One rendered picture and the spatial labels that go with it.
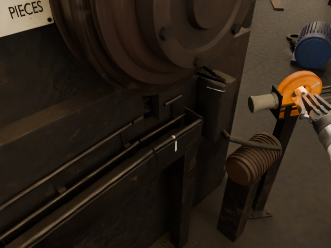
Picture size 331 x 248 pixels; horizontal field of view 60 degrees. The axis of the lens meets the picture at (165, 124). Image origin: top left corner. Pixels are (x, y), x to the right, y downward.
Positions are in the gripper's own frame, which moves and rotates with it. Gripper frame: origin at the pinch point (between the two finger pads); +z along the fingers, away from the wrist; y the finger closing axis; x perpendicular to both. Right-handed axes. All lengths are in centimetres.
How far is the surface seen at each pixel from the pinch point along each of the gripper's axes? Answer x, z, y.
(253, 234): -70, -20, -8
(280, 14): -95, 267, 142
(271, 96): -1.4, -0.7, -10.4
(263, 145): -13.9, -12.2, -14.6
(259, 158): -18.1, -14.4, -15.9
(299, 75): 6.5, 0.0, -2.6
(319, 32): -51, 132, 103
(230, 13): 37, -17, -37
